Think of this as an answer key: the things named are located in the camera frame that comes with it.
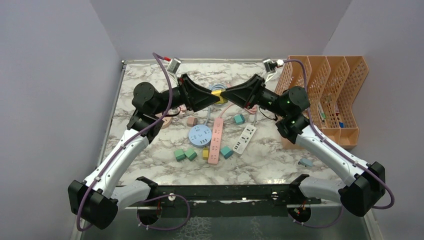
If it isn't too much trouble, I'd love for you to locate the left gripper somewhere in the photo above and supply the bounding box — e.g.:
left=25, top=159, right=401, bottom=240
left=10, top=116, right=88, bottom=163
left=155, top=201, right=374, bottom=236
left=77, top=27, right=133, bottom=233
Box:
left=152, top=73, right=221, bottom=115

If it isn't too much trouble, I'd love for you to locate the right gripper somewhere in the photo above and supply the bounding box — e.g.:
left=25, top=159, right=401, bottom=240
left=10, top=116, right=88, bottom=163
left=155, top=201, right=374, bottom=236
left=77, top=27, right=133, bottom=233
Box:
left=221, top=73, right=288, bottom=118

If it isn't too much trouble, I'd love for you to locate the yellow plug adapter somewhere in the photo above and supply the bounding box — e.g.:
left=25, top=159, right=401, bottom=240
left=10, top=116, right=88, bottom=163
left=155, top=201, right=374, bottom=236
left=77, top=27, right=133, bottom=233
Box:
left=202, top=147, right=210, bottom=160
left=211, top=89, right=228, bottom=105

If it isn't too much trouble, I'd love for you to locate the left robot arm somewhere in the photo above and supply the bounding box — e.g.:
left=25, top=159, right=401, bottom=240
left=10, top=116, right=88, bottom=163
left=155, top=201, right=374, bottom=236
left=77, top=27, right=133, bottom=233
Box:
left=68, top=74, right=221, bottom=232

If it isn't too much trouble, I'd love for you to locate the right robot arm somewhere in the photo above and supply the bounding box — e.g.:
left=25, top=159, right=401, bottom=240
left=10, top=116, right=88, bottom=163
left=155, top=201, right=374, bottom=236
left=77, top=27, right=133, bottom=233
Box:
left=220, top=74, right=386, bottom=217

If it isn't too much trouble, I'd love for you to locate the teal plug adapter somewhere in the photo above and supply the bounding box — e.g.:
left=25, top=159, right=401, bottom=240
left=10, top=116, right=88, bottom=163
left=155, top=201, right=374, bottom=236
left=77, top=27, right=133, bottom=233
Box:
left=233, top=114, right=246, bottom=125
left=220, top=146, right=233, bottom=159

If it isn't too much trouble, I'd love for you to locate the green plug adapter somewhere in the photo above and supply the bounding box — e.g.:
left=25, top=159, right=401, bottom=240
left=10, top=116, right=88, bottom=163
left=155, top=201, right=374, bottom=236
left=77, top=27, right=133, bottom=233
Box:
left=173, top=148, right=186, bottom=162
left=184, top=148, right=198, bottom=161

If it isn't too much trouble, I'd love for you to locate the white power strip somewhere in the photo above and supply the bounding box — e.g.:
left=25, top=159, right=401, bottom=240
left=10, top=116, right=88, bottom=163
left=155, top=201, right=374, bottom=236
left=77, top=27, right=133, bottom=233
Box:
left=232, top=124, right=257, bottom=155

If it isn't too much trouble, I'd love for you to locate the pink round power strip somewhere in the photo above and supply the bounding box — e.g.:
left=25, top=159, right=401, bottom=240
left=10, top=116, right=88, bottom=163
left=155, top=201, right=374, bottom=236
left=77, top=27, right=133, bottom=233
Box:
left=161, top=116, right=173, bottom=129

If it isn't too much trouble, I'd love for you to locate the blue round power strip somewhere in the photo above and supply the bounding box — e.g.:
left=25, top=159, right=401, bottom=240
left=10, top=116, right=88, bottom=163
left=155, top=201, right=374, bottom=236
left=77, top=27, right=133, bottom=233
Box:
left=188, top=124, right=212, bottom=148

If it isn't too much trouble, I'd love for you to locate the pink long power strip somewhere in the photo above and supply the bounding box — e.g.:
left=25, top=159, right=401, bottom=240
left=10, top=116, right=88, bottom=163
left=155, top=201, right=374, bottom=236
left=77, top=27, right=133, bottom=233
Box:
left=207, top=117, right=224, bottom=165

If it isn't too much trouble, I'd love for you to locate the orange plastic file rack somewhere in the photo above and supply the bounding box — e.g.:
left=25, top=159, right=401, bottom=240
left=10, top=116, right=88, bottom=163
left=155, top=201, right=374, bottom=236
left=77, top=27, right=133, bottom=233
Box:
left=274, top=55, right=369, bottom=149

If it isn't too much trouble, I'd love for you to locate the blue coiled power cable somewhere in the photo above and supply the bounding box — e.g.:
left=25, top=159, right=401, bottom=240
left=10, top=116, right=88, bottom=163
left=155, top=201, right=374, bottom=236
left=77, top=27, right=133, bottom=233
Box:
left=207, top=84, right=230, bottom=107

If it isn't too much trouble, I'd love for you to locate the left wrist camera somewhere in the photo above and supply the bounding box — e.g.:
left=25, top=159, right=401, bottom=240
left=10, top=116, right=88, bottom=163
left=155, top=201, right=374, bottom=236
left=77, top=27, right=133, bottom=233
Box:
left=166, top=57, right=182, bottom=75

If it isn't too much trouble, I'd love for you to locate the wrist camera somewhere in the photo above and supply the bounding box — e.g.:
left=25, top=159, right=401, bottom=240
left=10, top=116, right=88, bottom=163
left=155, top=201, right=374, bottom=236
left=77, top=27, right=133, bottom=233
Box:
left=262, top=58, right=284, bottom=82
left=166, top=57, right=182, bottom=75

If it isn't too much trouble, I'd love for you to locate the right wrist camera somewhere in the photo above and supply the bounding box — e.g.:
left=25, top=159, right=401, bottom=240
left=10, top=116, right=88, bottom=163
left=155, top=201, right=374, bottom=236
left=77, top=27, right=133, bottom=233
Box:
left=262, top=58, right=284, bottom=82

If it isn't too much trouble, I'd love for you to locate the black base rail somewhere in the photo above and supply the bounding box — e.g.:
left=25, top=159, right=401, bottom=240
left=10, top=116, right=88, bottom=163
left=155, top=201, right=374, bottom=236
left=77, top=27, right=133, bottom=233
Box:
left=133, top=184, right=322, bottom=218

